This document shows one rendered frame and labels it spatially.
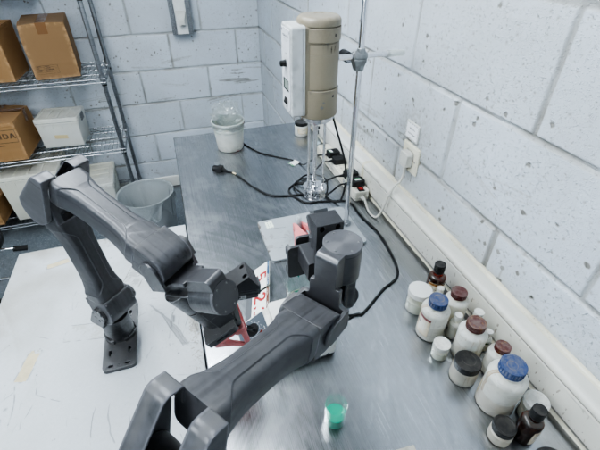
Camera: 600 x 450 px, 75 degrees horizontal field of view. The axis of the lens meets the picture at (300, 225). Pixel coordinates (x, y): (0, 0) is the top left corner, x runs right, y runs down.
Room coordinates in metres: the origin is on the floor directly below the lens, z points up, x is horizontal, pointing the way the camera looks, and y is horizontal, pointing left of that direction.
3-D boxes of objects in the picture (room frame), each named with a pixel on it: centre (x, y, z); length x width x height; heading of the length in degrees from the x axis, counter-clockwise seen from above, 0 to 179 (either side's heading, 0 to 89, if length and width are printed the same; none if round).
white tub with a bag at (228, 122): (1.59, 0.30, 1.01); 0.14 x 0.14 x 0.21
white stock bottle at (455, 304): (0.63, -0.37, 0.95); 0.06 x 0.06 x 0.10
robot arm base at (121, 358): (0.59, 0.42, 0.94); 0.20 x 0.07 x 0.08; 18
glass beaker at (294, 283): (0.59, 0.00, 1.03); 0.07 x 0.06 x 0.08; 72
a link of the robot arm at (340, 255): (0.40, -0.04, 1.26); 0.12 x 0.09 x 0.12; 144
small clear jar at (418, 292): (0.67, -0.29, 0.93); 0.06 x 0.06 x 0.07
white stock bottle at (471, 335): (0.54, -0.37, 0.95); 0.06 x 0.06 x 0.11
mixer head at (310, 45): (0.97, -0.02, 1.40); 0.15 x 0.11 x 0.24; 108
